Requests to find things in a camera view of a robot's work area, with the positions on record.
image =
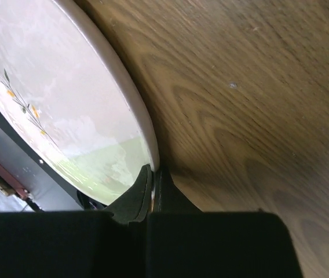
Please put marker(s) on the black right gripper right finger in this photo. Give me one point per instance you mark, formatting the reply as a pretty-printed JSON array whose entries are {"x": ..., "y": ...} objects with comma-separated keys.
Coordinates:
[{"x": 183, "y": 241}]

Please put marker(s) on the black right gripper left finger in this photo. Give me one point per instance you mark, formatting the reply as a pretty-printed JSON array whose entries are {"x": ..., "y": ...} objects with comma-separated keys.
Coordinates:
[{"x": 88, "y": 243}]

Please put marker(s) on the cream green floral plate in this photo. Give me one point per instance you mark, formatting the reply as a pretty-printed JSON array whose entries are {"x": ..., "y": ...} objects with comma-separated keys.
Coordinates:
[{"x": 66, "y": 93}]

